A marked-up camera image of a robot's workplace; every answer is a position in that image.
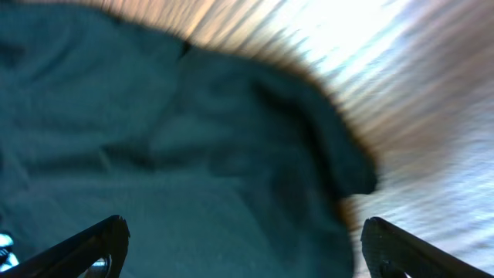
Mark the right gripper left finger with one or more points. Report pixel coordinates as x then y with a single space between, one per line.
99 251

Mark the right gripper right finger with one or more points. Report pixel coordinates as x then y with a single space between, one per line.
390 251

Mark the black t-shirt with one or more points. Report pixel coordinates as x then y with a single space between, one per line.
222 166

